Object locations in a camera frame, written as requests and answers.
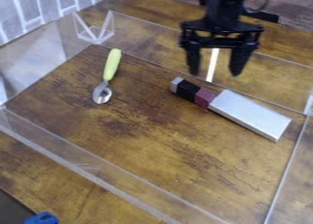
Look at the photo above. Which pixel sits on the spoon with yellow handle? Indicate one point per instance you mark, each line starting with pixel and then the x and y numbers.
pixel 102 92

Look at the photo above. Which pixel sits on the blue object at bottom edge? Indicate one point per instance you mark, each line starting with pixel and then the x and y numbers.
pixel 42 218

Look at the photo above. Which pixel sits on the clear acrylic triangle bracket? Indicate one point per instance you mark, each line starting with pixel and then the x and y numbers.
pixel 94 34

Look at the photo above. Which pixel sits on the black strip on table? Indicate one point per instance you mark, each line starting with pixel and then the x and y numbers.
pixel 260 15

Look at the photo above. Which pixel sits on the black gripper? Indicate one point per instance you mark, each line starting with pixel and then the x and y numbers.
pixel 219 30

